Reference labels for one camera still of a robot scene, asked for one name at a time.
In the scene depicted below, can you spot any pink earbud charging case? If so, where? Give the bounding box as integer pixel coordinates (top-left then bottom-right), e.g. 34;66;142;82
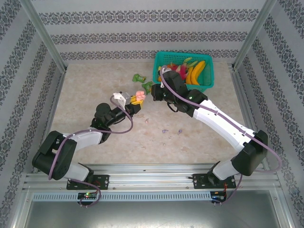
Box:
135;90;147;102

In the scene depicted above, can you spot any pink toy dragon fruit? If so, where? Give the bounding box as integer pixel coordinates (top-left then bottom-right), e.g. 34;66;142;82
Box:
170;57;198;81

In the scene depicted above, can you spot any yellow toy banana bunch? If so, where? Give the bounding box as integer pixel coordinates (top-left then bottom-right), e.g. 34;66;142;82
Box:
185;60;207;86

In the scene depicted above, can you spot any teal plastic mesh basket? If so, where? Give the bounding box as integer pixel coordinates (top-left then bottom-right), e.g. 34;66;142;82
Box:
152;51;214;93

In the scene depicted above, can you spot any grey metal panel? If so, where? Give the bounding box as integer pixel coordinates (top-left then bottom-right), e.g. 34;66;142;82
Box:
14;189;293;228

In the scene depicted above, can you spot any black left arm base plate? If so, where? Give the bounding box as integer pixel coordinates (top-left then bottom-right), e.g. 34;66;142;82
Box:
66;174;110;190

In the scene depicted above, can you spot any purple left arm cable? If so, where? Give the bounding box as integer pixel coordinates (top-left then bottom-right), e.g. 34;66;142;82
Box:
48;95;133;209

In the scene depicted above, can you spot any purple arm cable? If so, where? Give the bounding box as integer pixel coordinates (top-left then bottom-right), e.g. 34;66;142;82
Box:
48;95;133;209
159;66;283;206

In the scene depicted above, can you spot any long aluminium mounting rail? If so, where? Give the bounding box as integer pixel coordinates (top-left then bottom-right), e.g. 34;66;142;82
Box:
22;163;282;192

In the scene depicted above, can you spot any slotted grey cable duct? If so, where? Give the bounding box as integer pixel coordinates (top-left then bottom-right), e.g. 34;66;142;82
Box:
31;191;212;202

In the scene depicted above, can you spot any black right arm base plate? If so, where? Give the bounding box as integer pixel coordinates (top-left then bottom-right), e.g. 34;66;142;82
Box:
191;173;238;190

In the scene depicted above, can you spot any aluminium frame post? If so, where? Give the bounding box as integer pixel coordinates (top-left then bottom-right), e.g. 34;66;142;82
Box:
18;0;67;73
232;0;278;70

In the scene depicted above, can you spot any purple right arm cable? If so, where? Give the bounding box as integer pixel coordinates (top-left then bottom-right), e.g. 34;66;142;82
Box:
159;66;283;206

